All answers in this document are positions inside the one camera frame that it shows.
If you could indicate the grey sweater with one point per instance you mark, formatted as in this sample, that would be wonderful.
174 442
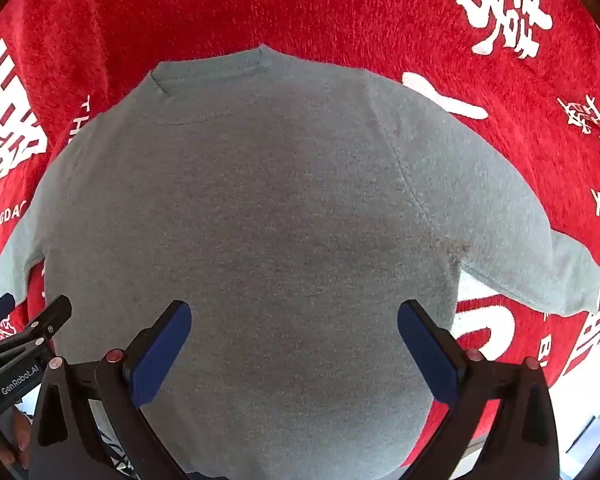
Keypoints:
280 210

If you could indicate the person's left hand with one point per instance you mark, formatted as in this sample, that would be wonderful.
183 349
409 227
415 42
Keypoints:
16 435

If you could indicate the red printed blanket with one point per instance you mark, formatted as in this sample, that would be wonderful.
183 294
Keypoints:
330 5

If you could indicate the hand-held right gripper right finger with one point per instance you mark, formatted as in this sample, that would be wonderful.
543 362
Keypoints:
429 356

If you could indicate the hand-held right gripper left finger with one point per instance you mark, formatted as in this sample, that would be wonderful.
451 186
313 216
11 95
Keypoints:
161 355

